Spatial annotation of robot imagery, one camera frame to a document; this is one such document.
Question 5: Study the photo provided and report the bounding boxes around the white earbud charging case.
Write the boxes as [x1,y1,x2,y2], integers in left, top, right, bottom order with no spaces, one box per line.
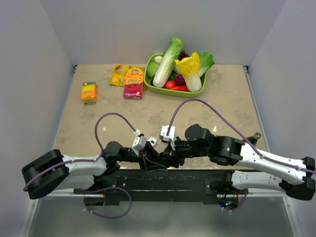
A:
[148,137,157,147]

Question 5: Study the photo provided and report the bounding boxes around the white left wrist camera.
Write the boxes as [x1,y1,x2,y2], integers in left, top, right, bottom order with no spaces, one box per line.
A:
[131,129,147,156]

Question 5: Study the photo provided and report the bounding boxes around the dark toy grapes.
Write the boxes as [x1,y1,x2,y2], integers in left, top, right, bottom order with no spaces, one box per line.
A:
[178,50,189,61]

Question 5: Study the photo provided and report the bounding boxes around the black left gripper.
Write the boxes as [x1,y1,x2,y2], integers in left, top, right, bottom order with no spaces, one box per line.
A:
[119,141,167,172]

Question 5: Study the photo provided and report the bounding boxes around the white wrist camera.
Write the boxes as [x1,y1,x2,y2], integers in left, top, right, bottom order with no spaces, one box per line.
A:
[131,129,147,156]
[159,125,177,150]

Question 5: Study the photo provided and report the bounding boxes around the orange sponge pack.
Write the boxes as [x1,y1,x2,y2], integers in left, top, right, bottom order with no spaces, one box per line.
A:
[81,82,97,105]

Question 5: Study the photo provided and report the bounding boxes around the green napa cabbage toy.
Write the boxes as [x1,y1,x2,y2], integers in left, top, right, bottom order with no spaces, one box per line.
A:
[153,38,183,88]

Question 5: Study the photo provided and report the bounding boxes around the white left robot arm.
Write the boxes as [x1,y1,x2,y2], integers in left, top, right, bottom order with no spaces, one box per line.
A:
[22,141,141,199]

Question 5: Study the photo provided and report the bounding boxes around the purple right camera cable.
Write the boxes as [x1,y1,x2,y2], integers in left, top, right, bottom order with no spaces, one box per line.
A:
[166,98,316,174]

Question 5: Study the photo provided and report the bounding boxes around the yellow napa cabbage toy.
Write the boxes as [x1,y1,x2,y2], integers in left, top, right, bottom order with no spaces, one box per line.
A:
[174,52,201,92]

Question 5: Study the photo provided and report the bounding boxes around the yellow chips bag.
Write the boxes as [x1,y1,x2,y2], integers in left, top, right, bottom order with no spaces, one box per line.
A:
[109,64,145,86]

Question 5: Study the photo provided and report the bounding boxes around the green round toy vegetable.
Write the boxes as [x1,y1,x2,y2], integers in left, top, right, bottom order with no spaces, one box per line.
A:
[146,61,160,77]

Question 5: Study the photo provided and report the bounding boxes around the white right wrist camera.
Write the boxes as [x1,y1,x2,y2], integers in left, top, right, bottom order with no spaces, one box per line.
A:
[159,125,177,150]

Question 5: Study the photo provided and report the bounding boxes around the white toy garlic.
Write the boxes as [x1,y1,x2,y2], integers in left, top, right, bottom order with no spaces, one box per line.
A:
[154,56,163,64]

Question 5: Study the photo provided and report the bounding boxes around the red snack box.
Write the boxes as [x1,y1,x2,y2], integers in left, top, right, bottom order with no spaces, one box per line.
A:
[123,74,144,99]

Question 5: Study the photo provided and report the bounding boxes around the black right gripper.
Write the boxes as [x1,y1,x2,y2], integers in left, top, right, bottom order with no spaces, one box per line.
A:
[160,134,210,167]

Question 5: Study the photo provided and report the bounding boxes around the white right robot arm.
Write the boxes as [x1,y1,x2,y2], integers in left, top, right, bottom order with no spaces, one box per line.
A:
[140,124,316,200]

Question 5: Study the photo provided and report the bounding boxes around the green lettuce leaf toy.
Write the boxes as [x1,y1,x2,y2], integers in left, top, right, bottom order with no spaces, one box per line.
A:
[198,52,215,77]

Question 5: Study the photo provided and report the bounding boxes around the green glass bottle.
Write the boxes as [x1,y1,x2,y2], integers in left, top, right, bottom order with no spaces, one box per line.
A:
[247,132,261,146]

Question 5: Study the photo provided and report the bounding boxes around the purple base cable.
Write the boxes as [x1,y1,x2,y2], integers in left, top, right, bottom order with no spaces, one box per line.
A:
[83,187,133,220]

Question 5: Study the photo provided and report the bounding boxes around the purple toy onion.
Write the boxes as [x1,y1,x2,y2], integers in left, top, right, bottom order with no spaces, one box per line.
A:
[174,74,186,86]

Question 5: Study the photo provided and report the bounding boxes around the black base frame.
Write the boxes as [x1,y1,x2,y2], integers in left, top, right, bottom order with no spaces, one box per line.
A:
[74,169,246,205]

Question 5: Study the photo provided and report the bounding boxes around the orange toy carrot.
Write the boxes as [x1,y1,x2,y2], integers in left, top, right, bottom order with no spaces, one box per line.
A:
[170,85,189,91]

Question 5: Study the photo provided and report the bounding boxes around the red toy tomato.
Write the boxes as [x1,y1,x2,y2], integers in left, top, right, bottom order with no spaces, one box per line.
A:
[163,80,177,89]

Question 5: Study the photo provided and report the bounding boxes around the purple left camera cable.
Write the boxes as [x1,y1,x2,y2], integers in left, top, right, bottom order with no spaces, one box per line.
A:
[23,113,138,192]

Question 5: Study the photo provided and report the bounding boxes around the purple camera cable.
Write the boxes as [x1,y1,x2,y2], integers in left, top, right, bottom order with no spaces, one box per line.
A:
[23,113,138,192]
[166,98,316,174]

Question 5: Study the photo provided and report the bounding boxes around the green plastic tray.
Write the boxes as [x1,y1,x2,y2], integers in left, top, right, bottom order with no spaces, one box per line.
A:
[144,53,207,98]

